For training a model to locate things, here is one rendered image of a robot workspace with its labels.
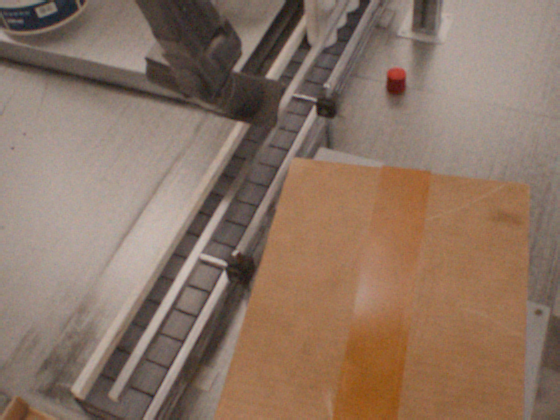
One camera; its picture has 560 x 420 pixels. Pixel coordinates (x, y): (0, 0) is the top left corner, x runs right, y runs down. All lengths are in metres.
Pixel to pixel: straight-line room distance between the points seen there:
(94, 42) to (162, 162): 0.31
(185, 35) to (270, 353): 0.35
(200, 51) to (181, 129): 0.43
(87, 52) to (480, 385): 0.97
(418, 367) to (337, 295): 0.10
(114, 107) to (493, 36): 0.70
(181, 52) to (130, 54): 0.51
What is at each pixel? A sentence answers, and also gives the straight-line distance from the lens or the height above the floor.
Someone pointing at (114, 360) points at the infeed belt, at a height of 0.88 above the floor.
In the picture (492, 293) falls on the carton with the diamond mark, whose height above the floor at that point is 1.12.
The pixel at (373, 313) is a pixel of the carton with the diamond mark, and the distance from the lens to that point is 0.60.
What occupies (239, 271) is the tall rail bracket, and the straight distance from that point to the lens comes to 0.81.
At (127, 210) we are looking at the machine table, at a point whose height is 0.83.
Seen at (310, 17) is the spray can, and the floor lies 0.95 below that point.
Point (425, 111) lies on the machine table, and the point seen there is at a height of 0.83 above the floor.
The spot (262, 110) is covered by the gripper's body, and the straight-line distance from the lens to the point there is 0.94.
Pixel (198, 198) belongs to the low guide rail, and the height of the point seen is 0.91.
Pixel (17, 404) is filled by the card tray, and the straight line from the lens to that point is 0.95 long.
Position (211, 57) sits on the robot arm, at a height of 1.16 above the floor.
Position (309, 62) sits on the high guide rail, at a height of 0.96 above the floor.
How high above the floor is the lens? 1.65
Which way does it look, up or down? 52 degrees down
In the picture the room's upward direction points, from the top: 10 degrees counter-clockwise
